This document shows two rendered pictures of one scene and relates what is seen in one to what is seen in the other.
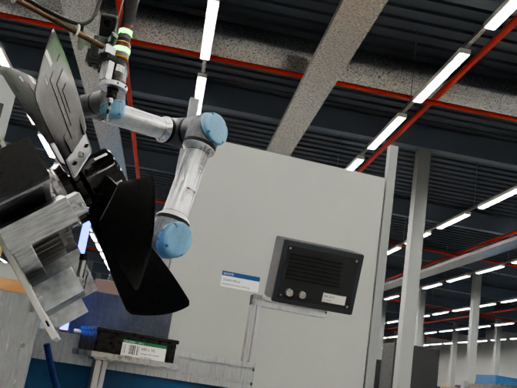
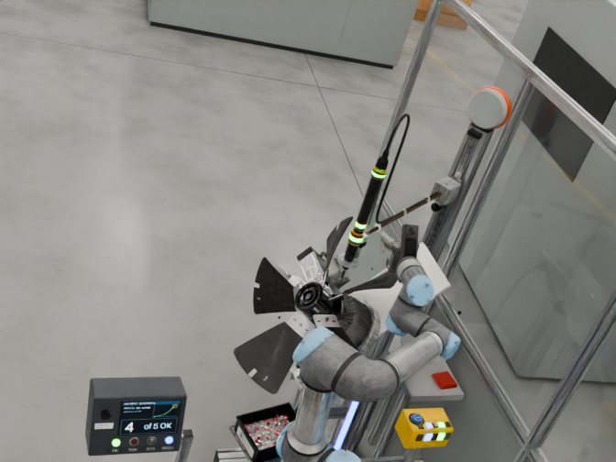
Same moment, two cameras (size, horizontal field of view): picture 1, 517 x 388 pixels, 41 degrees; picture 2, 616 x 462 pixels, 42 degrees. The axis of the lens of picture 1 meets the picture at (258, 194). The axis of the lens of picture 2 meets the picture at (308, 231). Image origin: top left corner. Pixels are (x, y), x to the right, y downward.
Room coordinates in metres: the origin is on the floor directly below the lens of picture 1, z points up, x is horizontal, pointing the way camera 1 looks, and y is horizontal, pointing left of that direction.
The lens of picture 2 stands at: (3.75, -0.28, 2.94)
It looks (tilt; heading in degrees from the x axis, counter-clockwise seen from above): 32 degrees down; 166
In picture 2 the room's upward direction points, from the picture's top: 17 degrees clockwise
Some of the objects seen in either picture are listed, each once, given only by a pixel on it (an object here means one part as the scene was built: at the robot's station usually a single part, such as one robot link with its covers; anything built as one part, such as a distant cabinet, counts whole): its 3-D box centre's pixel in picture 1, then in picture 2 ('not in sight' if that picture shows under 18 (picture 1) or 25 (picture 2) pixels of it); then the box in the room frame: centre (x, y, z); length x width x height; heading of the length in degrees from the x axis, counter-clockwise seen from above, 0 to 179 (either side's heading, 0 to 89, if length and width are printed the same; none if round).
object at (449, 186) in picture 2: not in sight; (446, 190); (1.15, 0.83, 1.54); 0.10 x 0.07 x 0.08; 137
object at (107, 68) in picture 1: (113, 69); (353, 249); (1.60, 0.41, 1.50); 0.09 x 0.07 x 0.10; 137
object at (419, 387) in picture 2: not in sight; (419, 365); (1.38, 0.91, 0.84); 0.36 x 0.24 x 0.03; 12
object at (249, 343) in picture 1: (251, 328); (181, 454); (2.07, -0.04, 0.96); 0.03 x 0.03 x 0.20; 12
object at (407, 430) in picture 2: not in sight; (423, 429); (1.90, 0.76, 1.02); 0.16 x 0.10 x 0.11; 102
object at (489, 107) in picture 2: not in sight; (489, 108); (1.08, 0.89, 1.88); 0.17 x 0.15 x 0.16; 12
